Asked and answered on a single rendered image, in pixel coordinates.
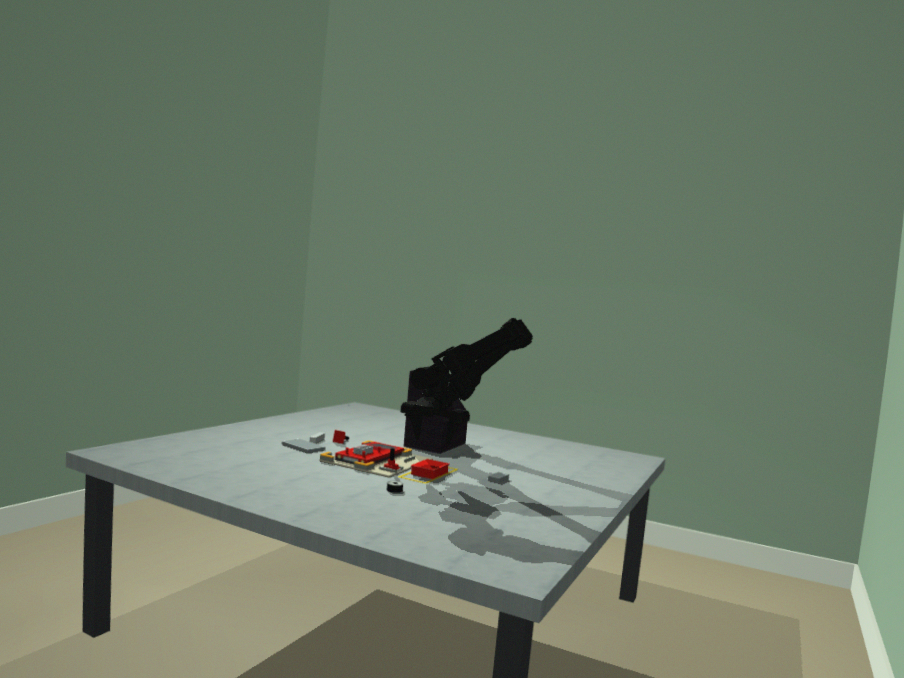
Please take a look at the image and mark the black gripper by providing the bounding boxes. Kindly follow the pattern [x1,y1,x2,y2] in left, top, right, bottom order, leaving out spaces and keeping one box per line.
[400,387,470,446]

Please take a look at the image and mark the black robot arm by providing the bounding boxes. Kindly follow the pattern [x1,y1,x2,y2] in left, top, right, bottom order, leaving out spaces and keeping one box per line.
[411,318,533,418]

